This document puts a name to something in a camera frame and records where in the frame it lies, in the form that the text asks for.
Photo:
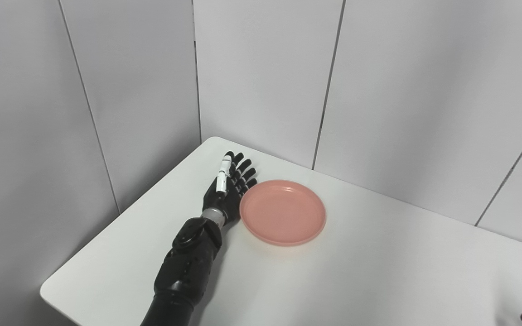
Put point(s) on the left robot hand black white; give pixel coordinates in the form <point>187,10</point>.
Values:
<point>229,194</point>

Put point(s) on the pink round plate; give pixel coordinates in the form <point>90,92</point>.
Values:
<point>282,213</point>

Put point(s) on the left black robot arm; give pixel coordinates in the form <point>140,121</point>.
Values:
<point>184,271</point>

